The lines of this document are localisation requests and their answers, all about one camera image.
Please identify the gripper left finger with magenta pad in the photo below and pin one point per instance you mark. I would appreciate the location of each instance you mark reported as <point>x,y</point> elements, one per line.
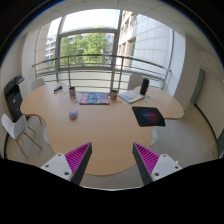
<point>70,166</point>

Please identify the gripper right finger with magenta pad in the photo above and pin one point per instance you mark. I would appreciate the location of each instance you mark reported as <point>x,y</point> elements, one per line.
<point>153,166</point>

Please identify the black mouse pad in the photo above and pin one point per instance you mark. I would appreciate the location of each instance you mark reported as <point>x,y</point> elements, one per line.
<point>148,116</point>

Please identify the wooden curved table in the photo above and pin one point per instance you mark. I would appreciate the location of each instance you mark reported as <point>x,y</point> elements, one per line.
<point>112,129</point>

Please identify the white chair with wooden legs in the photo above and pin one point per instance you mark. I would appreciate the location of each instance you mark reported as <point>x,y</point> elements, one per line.
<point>17,129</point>

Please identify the red and blue book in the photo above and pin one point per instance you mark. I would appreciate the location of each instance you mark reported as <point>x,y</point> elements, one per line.
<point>94,99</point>

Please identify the light blue open book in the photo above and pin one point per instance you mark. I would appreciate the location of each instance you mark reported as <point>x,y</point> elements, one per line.
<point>131,96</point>

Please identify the dark mug left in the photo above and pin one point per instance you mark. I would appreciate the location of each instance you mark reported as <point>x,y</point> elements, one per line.
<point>72,91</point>

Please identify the dark small box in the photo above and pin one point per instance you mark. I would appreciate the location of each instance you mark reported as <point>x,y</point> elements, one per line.
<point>58,89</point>

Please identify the mug with red band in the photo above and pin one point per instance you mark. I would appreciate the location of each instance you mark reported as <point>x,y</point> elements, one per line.
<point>113,94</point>

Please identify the black upright speaker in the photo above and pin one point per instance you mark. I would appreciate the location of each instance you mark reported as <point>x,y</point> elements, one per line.
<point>144,86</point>

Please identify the white chair behind table right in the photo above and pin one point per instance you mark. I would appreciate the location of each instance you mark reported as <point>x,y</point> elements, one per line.
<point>135,80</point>

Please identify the white chair behind table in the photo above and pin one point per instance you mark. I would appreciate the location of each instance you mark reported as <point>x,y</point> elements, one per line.
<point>135,80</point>
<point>37,83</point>

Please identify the white chair behind table left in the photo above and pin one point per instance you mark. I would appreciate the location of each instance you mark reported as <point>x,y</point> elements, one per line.
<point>37,83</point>

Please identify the metal balcony railing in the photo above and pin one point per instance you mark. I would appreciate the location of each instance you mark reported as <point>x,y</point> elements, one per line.
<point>99,72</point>

